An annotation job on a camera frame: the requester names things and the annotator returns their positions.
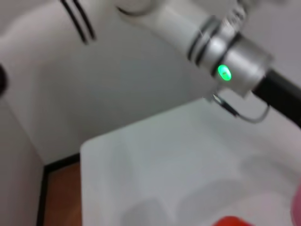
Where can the orange toy fruit with stem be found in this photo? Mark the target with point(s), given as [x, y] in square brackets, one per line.
[235, 221]

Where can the pink plastic bowl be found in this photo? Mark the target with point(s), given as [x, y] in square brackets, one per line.
[297, 204]

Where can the black wall baseboard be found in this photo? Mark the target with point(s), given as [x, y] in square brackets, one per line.
[42, 188]

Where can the white and silver left arm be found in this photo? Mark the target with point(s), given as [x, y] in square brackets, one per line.
[178, 28]

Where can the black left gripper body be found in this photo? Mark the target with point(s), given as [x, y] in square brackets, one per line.
[282, 96]

